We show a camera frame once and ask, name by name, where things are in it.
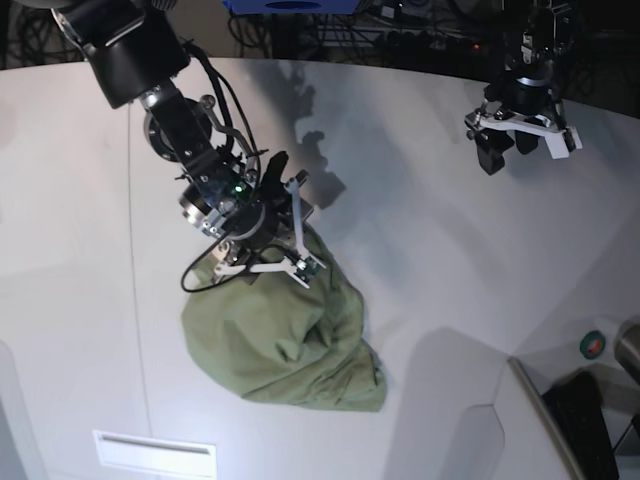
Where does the green t-shirt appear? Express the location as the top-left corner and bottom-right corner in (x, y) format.
(181, 228), (387, 412)

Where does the metal cylinder cup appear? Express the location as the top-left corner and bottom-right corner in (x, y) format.
(614, 322), (640, 384)

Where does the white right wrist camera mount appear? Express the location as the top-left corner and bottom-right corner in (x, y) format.
(212, 170), (326, 288)

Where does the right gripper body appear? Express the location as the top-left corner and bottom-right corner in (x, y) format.
(180, 149), (289, 240)

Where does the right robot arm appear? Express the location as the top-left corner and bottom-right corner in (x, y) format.
(52, 1), (293, 257)

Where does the grey table edge rail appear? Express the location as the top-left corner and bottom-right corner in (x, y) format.
(507, 357), (585, 480)

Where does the white label plate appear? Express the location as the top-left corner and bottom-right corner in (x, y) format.
(93, 430), (218, 479)

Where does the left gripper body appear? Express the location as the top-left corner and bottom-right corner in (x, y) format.
(482, 75), (565, 120)

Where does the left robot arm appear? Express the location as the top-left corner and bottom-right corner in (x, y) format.
(465, 1), (583, 175)

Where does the black keyboard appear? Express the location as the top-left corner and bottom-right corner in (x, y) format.
(542, 370), (619, 479)

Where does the green tape roll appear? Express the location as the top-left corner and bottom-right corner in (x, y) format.
(579, 330), (606, 360)

